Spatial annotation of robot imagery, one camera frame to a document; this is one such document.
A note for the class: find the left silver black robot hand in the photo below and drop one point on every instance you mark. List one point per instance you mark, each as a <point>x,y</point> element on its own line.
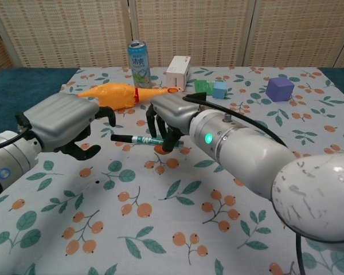
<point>63,120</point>

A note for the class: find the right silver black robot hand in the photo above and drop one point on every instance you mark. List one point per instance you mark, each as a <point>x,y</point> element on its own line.
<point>175,110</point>

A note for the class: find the white green marker body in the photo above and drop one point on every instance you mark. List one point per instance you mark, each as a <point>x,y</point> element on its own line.
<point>143,140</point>

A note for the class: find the black marker cap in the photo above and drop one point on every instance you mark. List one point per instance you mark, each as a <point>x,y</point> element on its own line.
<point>121,138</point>

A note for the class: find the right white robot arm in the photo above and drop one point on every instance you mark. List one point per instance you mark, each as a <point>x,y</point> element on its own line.
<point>275,166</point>

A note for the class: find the white cardboard box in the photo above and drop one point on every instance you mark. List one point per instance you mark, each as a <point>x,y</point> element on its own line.
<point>176,74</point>

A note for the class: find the green flat packet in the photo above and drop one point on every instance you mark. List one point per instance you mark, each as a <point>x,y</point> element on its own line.
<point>202,86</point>

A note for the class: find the light blue small cube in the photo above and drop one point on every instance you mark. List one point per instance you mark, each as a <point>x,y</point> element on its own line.
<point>219,90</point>

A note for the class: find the dark blue table cover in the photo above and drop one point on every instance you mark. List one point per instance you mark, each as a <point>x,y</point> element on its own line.
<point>25,83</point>

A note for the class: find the yellow rubber chicken toy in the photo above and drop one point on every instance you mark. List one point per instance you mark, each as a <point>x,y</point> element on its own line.
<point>114,96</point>

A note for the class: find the light blue drink can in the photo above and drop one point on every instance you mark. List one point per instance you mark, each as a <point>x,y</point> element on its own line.
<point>140,64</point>

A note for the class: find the floral print tablecloth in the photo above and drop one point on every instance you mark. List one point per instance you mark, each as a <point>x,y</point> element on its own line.
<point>160,206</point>

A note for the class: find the purple cube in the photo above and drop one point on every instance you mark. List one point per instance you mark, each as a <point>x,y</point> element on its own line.
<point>278,89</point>

